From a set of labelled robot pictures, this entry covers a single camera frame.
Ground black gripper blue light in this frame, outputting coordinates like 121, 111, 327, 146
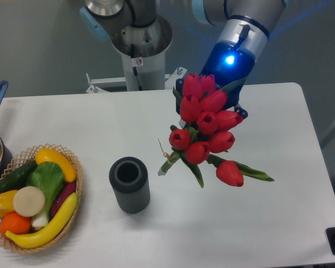
175, 42, 255, 118

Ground red tulip bouquet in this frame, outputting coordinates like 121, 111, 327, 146
158, 74, 273, 187

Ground yellow banana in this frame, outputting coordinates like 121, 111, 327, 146
6, 193, 78, 249

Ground dark grey ribbed vase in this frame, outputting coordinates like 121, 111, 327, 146
109, 156, 150, 214

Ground green bok choy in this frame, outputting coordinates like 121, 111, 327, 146
26, 162, 64, 230

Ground yellow bell pepper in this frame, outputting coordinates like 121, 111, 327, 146
0, 190, 18, 217

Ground beige round disc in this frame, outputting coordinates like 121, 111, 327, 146
13, 186, 45, 217

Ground green cucumber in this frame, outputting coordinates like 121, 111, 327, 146
0, 161, 37, 194

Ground woven wicker basket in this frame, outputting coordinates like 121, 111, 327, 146
0, 144, 83, 253

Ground purple eggplant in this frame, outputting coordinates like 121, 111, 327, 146
50, 182, 76, 219

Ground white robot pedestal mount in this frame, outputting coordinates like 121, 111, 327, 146
82, 12, 187, 93

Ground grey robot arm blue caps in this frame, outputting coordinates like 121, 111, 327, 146
80, 1, 288, 118

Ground orange fruit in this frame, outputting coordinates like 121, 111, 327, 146
0, 212, 31, 237

